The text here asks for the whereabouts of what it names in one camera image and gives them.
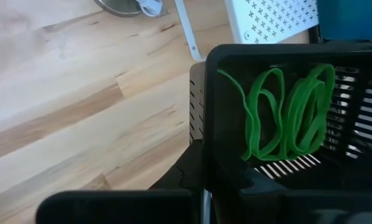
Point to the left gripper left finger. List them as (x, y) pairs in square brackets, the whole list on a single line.
[(127, 208)]

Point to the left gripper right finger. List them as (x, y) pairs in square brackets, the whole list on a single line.
[(298, 208)]

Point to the green rubber band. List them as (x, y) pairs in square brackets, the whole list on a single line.
[(329, 93), (246, 105), (279, 93), (316, 124)]

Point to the black mesh basket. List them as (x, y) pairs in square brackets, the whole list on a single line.
[(214, 93)]

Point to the teal plastic bin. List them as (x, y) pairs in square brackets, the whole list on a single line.
[(351, 18)]

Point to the white perforated metal shelf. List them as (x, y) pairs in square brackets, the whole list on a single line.
[(282, 18)]

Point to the white bulb table lamp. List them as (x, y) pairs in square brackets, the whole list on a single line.
[(117, 7)]

